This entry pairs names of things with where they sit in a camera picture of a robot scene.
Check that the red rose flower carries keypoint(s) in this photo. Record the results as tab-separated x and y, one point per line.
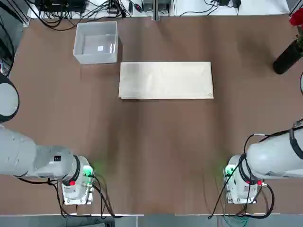
297	19

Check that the small black USB hub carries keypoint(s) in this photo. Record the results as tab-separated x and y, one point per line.
112	10

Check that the aluminium frame rail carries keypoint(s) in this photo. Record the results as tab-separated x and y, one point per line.
26	19

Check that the small white paper label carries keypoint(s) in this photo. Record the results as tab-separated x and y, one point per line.
100	48

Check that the large black electronics box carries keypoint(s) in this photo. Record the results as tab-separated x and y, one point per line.
59	4

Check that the black cylindrical vase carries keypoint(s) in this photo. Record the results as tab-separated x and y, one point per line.
285	60

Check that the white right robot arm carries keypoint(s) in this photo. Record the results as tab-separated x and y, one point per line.
272	158

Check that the dark grey electronics box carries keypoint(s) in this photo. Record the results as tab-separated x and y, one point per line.
156	4

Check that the clear plastic storage box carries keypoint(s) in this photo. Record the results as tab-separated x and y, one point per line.
94	58

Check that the aluminium camera post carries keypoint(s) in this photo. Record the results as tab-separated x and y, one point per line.
156	10

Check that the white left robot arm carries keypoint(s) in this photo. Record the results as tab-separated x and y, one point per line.
19	151

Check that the cream-colored tablecloth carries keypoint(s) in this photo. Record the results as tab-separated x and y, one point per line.
165	80

